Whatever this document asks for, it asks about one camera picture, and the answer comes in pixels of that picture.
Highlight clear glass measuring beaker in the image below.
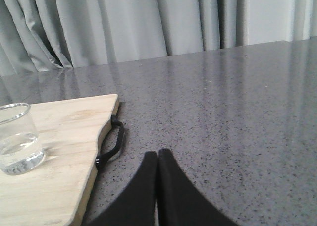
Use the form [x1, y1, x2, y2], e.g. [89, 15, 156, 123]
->
[0, 103, 46, 175]

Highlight grey curtain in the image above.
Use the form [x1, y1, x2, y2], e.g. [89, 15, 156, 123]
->
[0, 0, 317, 76]

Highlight black cutting board handle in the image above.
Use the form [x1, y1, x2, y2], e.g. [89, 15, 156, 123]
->
[95, 114, 124, 168]

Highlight light wooden cutting board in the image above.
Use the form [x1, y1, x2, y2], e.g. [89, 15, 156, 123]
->
[0, 94, 119, 226]

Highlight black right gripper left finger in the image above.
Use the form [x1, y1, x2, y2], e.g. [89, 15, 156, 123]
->
[89, 151, 158, 226]

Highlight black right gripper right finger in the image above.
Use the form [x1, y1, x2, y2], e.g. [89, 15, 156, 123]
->
[158, 149, 237, 226]

